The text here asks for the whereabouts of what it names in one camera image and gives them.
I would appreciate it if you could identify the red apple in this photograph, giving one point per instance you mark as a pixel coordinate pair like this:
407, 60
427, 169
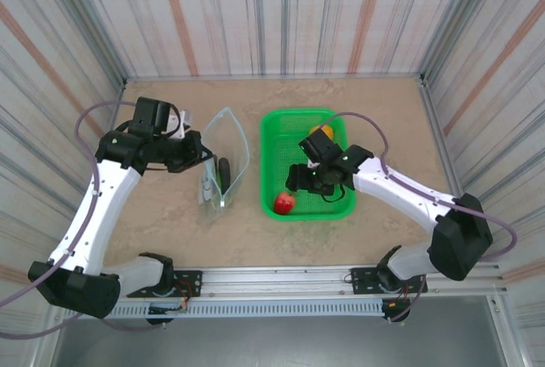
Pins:
283, 205

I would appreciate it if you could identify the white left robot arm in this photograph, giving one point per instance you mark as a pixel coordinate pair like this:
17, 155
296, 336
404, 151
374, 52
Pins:
102, 209

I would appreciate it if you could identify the clear zip-top bag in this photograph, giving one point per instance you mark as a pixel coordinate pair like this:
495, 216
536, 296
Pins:
213, 196

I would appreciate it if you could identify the green plastic basket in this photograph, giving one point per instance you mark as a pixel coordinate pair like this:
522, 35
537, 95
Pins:
277, 150

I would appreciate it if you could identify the aluminium frame profile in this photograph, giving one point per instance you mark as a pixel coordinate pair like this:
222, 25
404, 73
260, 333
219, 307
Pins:
120, 99
438, 137

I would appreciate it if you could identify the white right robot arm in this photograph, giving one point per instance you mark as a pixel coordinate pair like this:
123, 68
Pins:
409, 196

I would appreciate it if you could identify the grey metal sheet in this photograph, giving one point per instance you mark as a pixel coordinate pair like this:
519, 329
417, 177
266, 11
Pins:
277, 341

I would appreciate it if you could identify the round orange fruit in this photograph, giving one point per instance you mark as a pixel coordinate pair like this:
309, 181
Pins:
325, 132

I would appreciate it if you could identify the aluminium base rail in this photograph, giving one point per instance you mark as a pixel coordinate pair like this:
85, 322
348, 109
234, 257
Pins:
277, 282

